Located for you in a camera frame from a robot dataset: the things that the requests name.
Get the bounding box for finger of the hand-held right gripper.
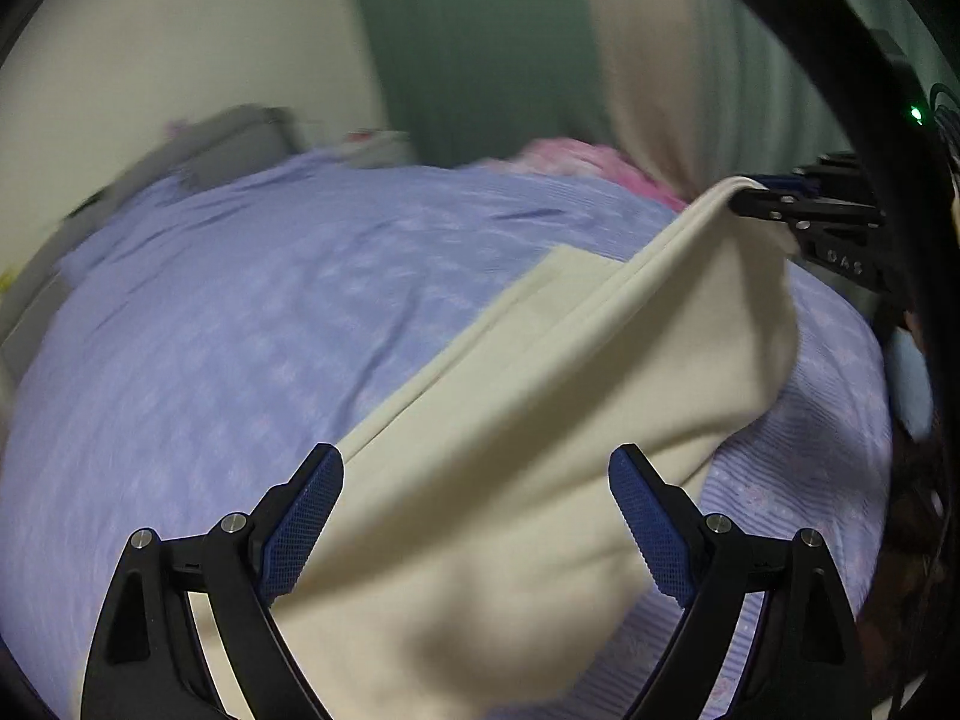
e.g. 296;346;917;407
730;190;884;242
752;154;878;200

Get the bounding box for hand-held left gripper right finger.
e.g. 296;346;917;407
607;444;875;720

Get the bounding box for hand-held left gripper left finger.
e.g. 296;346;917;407
79;444;344;720

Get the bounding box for cream pants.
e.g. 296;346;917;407
184;176;800;720

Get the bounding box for light blue cloth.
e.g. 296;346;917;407
889;330;936;440

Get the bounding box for cream curtain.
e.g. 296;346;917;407
577;0;848;192

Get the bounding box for pink cloth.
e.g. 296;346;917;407
480;136;687;212

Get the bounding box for purple floral bedspread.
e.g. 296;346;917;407
0;146;893;720

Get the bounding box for green curtain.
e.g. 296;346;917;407
345;0;863;170

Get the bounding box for grey padded headboard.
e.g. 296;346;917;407
60;105;301;230

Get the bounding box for thick black cable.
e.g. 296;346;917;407
701;0;960;436

